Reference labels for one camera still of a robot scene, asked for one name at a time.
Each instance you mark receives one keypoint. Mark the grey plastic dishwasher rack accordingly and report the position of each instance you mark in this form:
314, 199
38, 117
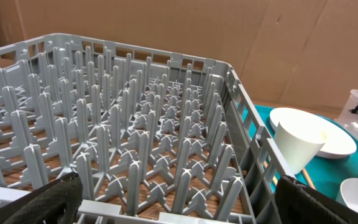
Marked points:
146, 130

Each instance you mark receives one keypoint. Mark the clear plastic waste bin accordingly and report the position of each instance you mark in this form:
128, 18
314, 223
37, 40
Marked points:
347, 119

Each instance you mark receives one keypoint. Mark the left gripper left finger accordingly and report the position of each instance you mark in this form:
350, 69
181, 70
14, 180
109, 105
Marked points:
56, 202

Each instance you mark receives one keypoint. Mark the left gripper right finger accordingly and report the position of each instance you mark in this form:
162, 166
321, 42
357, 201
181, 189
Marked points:
298, 203

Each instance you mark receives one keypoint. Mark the white paper cup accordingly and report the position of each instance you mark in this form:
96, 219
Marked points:
299, 144

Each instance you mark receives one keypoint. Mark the large white round plate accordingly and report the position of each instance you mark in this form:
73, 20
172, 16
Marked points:
339, 144

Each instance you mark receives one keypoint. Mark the teal plastic serving tray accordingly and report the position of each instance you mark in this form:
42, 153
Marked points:
326, 174

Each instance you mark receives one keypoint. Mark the brown cardboard backdrop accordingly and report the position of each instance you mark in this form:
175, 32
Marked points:
298, 53

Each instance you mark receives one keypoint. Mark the right wooden chopstick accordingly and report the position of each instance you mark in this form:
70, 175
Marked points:
308, 178

